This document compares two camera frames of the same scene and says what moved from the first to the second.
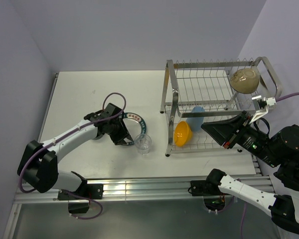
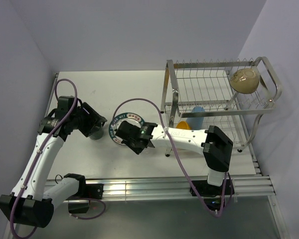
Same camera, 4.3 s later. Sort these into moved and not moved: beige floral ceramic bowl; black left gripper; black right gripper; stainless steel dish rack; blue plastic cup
Moved: black left gripper; black right gripper
Not moved: blue plastic cup; beige floral ceramic bowl; stainless steel dish rack
